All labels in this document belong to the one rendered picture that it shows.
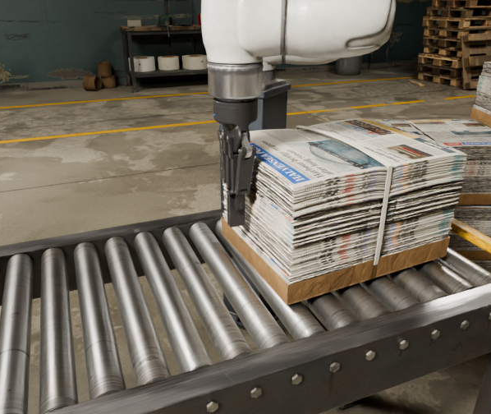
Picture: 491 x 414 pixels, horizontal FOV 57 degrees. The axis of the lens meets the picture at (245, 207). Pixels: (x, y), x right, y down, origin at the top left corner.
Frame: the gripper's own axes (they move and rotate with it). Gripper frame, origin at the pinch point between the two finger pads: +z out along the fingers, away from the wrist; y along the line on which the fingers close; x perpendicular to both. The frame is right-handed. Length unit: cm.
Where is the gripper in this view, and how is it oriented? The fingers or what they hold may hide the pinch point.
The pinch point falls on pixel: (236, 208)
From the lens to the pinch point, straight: 83.5
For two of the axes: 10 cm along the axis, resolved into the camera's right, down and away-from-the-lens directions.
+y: -3.8, -3.9, 8.4
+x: -9.3, 1.6, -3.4
